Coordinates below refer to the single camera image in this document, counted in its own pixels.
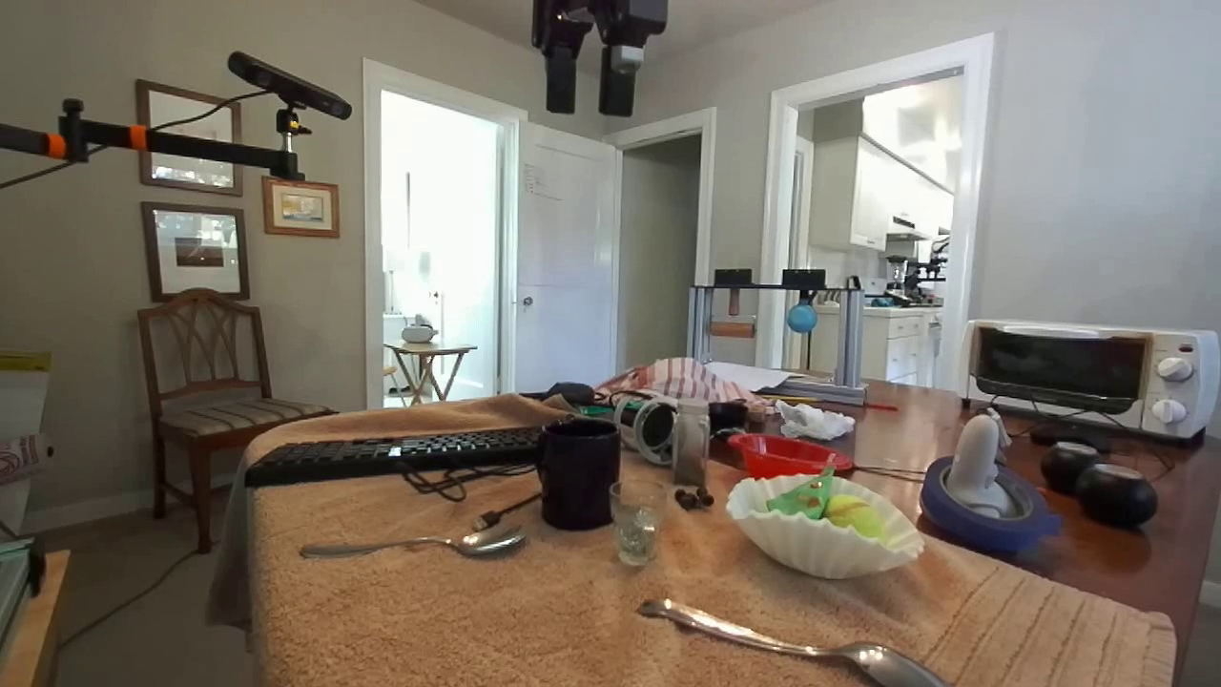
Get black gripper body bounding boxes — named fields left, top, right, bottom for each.
left=530, top=0, right=671, bottom=55

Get black mug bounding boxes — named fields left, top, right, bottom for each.
left=535, top=415, right=620, bottom=533

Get small grey ornament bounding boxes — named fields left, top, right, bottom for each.
left=398, top=314, right=441, bottom=351

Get framed picture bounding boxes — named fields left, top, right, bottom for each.
left=137, top=200, right=250, bottom=307
left=259, top=171, right=342, bottom=244
left=132, top=75, right=243, bottom=201

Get white kitchen cabinet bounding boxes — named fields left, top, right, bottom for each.
left=847, top=131, right=959, bottom=260

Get red striped cloth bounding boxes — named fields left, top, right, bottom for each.
left=595, top=356, right=777, bottom=414

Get small round side table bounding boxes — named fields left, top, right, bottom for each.
left=382, top=339, right=475, bottom=409

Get white paper sheet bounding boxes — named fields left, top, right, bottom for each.
left=700, top=359, right=793, bottom=398

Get glass shaker white lid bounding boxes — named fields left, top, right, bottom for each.
left=667, top=398, right=712, bottom=487

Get black boom stand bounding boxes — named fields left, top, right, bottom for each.
left=0, top=96, right=309, bottom=185

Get crumpled white tissue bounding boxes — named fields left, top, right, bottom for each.
left=765, top=398, right=858, bottom=447

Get red plastic bowl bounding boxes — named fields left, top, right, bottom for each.
left=711, top=429, right=858, bottom=480

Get black keyboard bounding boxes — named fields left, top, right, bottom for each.
left=239, top=424, right=548, bottom=494

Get small silver spoon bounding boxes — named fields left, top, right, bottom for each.
left=299, top=522, right=530, bottom=564

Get wooden chair striped seat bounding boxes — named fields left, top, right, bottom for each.
left=132, top=286, right=335, bottom=556

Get green yellow plastic pieces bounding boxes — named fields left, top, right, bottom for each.
left=763, top=466, right=893, bottom=542

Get white shell-shaped bowl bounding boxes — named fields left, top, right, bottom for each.
left=722, top=468, right=926, bottom=585

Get white plastic figurine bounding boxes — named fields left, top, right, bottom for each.
left=945, top=403, right=1020, bottom=519

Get tan terry towel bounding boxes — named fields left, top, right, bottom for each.
left=206, top=392, right=1177, bottom=687

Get white toaster oven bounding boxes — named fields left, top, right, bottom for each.
left=961, top=317, right=1221, bottom=447

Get large silver spoon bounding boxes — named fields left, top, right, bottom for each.
left=634, top=594, right=951, bottom=687

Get white printed cardboard box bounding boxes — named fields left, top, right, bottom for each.
left=0, top=365, right=56, bottom=533

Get wooden side bench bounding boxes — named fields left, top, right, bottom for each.
left=0, top=545, right=72, bottom=687

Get black stereo camera bar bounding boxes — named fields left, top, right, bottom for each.
left=224, top=51, right=353, bottom=126

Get aluminium frame stand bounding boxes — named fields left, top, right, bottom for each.
left=684, top=264, right=870, bottom=392

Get black USB cable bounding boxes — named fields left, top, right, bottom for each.
left=402, top=461, right=547, bottom=533

